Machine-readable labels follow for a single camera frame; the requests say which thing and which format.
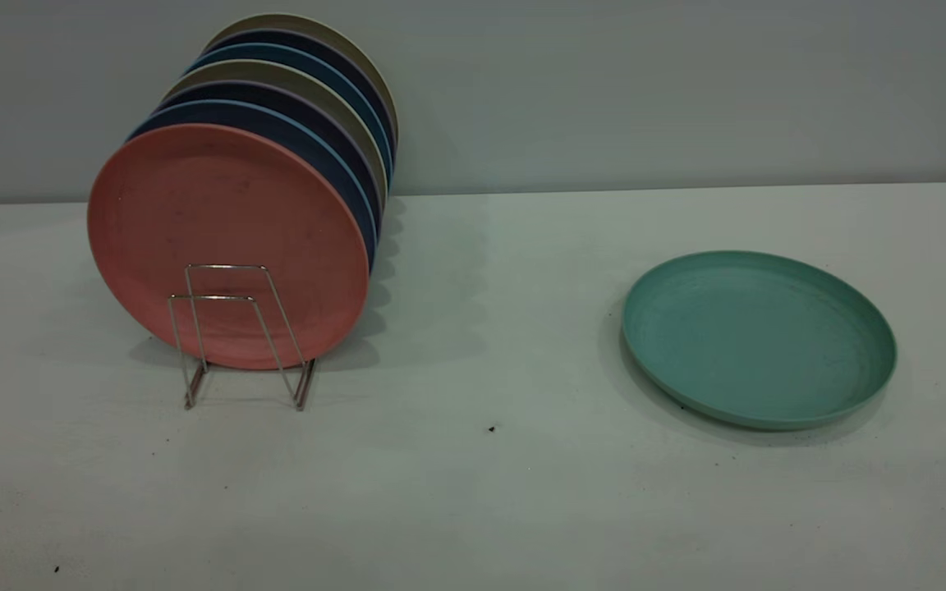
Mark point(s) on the navy plate light-blue rim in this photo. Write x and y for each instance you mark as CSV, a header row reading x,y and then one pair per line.
x,y
292,131

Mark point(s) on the beige round plate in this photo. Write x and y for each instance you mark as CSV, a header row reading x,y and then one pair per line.
x,y
276,74
300,23

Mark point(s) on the teal blue round plate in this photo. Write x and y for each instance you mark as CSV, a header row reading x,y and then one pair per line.
x,y
300,57

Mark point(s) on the pink round plate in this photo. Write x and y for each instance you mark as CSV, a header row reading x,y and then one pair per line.
x,y
227,213

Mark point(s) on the green round plate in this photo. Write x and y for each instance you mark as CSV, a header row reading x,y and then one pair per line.
x,y
760,336

